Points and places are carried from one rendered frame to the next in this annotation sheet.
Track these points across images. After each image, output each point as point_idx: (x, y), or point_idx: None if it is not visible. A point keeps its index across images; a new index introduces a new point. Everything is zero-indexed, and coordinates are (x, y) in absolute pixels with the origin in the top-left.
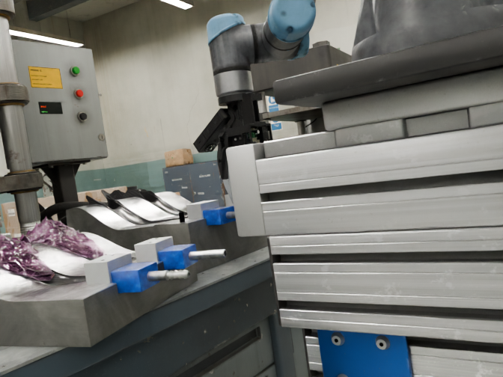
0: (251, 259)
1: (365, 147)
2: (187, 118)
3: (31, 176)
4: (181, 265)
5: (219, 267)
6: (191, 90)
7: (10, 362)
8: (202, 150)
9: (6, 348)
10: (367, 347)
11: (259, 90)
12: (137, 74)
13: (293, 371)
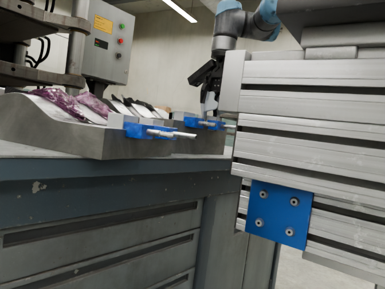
0: (205, 156)
1: (326, 61)
2: (174, 89)
3: (79, 78)
4: (166, 137)
5: (185, 154)
6: (181, 73)
7: (48, 153)
8: (192, 84)
9: (46, 149)
10: (283, 203)
11: None
12: (152, 54)
13: (209, 237)
